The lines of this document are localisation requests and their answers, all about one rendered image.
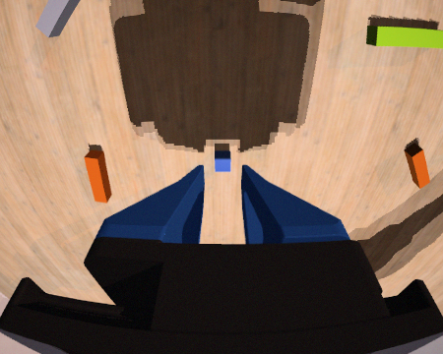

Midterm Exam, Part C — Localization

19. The small blue cube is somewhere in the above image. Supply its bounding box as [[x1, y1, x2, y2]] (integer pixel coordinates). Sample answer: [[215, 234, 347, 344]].
[[215, 150, 231, 172]]

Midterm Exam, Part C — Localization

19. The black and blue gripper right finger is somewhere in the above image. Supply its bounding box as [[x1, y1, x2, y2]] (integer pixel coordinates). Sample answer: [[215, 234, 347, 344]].
[[241, 164, 350, 244]]

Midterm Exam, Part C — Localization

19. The lime green rectangular bar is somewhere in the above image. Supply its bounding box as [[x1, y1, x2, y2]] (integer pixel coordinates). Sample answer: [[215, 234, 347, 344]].
[[366, 26, 443, 48]]

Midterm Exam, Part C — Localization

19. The grey rod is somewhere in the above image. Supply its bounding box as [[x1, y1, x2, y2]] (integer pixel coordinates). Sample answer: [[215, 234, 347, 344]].
[[36, 0, 81, 37]]

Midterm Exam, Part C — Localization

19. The orange rod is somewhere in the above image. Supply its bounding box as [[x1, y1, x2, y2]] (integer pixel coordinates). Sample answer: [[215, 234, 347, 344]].
[[405, 143, 430, 189], [84, 149, 112, 203]]

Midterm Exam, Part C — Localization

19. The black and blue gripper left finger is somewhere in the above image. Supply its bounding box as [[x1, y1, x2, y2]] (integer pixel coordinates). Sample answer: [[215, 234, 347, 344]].
[[95, 165, 205, 244]]

